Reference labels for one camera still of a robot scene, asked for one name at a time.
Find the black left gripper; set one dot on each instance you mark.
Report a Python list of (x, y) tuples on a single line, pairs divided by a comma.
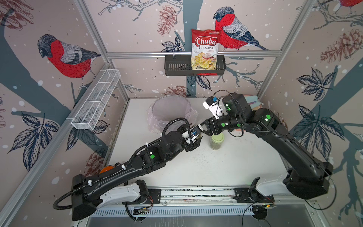
[(192, 146)]

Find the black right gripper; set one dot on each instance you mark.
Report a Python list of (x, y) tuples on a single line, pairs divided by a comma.
[(210, 123)]

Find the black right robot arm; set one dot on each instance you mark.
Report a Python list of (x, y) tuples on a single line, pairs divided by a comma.
[(307, 177)]

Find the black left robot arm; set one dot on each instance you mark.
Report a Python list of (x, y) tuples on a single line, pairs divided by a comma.
[(91, 193)]

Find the green lid mung bean jar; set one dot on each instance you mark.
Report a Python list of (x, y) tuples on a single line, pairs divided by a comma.
[(216, 141)]

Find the clear plastic bin liner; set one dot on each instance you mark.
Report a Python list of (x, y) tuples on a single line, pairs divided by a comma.
[(158, 119)]

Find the teal folded cloth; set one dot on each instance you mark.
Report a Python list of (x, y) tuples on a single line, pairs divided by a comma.
[(253, 101)]

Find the Chuba cassava chips bag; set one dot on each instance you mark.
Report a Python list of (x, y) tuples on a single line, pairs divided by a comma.
[(205, 45)]

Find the orange round object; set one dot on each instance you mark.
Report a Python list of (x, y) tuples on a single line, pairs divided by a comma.
[(106, 168)]

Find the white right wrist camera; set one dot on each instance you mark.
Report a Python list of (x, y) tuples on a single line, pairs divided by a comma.
[(212, 104)]

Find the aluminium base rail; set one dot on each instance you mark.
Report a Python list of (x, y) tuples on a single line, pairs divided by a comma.
[(202, 195)]

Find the dark grey wall shelf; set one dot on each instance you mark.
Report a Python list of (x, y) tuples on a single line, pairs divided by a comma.
[(181, 65)]

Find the white wire mesh shelf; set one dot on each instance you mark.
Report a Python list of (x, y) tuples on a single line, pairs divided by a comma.
[(92, 108)]

